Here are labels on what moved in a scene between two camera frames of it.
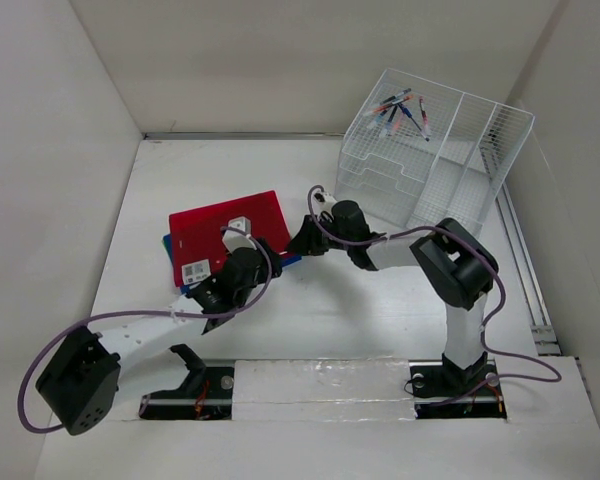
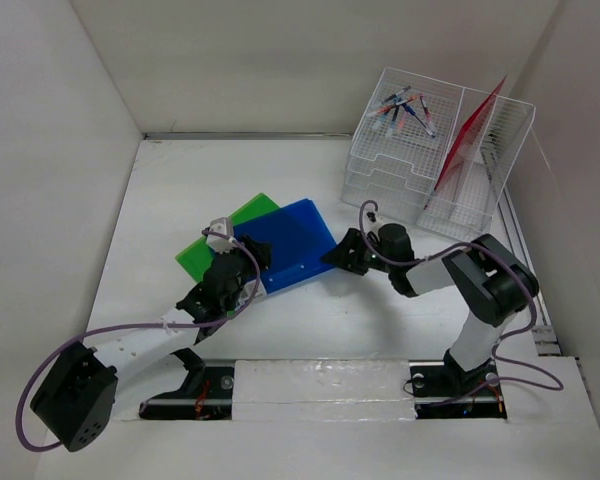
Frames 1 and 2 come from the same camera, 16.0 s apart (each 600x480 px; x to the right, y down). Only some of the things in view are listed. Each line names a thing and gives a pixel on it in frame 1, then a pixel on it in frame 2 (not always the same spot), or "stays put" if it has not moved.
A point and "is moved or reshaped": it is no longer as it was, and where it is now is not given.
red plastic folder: x=197 y=242 → x=461 y=141
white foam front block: x=322 y=390 stays put
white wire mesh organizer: x=416 y=153 stays put
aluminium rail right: x=539 y=321 stays put
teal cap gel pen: x=393 y=97 stays put
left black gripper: x=274 y=259 stays put
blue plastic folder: x=285 y=260 → x=299 y=239
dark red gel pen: x=425 y=119 is moved or reshaped
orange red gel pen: x=392 y=103 is moved or reshaped
